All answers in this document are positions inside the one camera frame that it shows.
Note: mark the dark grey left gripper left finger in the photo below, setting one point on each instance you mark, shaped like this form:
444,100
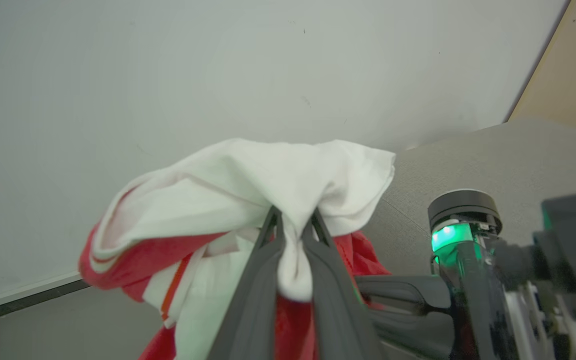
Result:
253,305

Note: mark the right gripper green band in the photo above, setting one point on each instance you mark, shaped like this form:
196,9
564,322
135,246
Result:
468,280

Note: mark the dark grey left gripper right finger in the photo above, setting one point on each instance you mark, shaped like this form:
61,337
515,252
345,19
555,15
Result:
335,310

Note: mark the white and red garment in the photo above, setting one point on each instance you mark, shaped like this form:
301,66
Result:
248,180

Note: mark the grey fabric sofa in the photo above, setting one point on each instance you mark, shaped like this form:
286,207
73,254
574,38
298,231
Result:
508,160

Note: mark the beige wooden panel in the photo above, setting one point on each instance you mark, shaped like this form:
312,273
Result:
570,65

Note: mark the dark grey wrist camera box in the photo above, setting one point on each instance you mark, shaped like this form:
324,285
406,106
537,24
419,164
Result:
575,240

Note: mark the white and black wall baseboard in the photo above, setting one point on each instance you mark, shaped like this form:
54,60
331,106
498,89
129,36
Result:
23,295

